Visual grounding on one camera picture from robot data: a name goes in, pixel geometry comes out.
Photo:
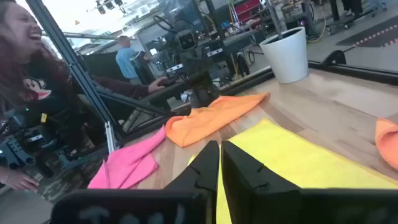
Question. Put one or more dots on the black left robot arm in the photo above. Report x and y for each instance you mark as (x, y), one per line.
(203, 90)

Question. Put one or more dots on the yellow microfiber towel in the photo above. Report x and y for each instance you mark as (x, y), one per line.
(295, 155)

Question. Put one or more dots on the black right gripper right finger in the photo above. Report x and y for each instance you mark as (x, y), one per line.
(264, 202)

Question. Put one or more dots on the orange microfiber towel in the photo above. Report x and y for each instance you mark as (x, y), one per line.
(388, 143)
(211, 119)

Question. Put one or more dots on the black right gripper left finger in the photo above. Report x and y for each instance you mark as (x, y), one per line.
(192, 202)

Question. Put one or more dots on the white plant pot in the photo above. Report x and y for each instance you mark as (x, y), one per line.
(287, 59)

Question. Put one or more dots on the pink microfiber towel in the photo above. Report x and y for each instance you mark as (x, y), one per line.
(130, 168)

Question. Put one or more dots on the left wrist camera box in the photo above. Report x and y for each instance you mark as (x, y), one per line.
(186, 40)

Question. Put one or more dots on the person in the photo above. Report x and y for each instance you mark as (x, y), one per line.
(46, 93)
(126, 62)

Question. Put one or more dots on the silver frame bracket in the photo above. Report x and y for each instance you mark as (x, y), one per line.
(110, 138)

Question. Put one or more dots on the red storage bins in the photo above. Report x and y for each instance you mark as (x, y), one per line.
(247, 9)

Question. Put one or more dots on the black floor grille mat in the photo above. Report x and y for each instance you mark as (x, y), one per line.
(373, 34)

